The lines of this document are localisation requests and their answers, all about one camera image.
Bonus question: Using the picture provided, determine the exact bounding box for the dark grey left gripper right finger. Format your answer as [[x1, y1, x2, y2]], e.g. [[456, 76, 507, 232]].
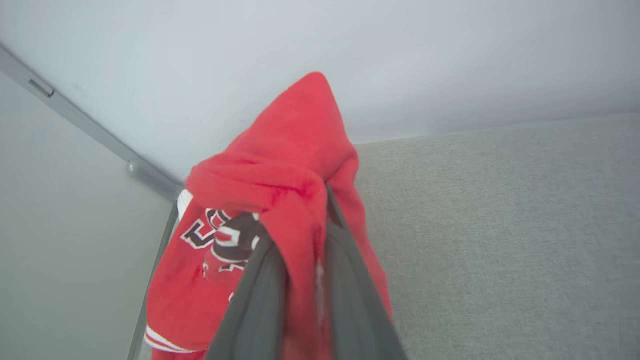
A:
[[324, 184, 409, 360]]

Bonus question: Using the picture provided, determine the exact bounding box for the red jersey garment with print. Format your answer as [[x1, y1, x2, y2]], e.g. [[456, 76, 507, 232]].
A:
[[144, 71, 393, 360]]

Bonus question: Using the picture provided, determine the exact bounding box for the grey fabric sofa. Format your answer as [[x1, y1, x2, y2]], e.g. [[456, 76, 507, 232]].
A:
[[351, 113, 640, 360]]

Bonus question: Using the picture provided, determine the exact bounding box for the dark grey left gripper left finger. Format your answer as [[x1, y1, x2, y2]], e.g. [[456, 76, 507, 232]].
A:
[[205, 234, 289, 360]]

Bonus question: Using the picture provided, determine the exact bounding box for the grey metal wall rail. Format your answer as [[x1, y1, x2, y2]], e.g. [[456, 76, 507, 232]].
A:
[[0, 43, 184, 202]]

